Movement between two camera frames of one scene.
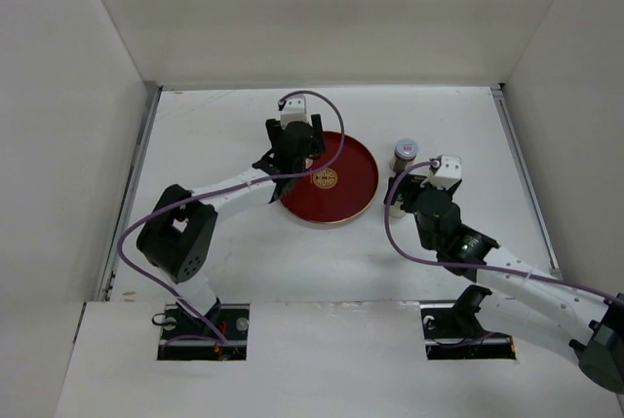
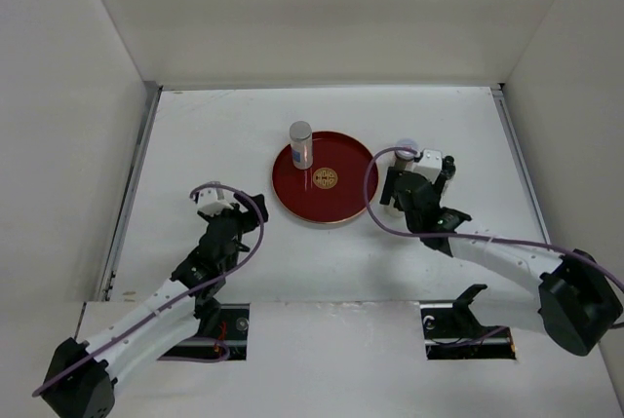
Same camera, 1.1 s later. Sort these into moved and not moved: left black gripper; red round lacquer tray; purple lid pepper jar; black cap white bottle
Moved: left black gripper
Not moved: red round lacquer tray; black cap white bottle; purple lid pepper jar
